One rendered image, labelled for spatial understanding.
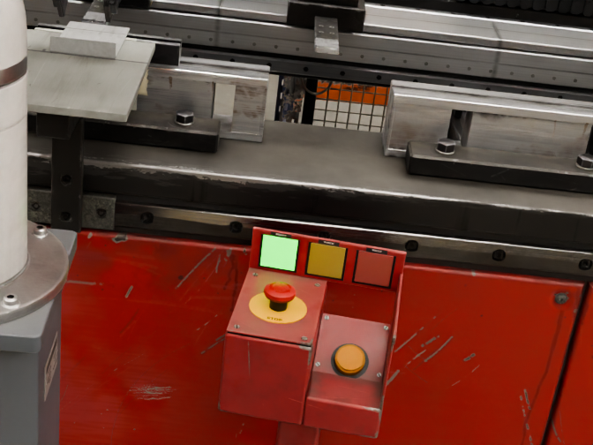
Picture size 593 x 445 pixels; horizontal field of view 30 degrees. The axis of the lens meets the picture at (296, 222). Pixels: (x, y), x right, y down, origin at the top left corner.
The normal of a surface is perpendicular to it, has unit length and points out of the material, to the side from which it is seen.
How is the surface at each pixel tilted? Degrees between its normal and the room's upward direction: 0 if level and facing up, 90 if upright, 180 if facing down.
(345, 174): 0
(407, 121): 90
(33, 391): 90
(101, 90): 0
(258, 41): 90
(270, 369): 90
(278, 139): 0
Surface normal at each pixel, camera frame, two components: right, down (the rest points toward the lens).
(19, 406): 0.71, 0.40
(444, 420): -0.02, 0.46
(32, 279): 0.11, -0.88
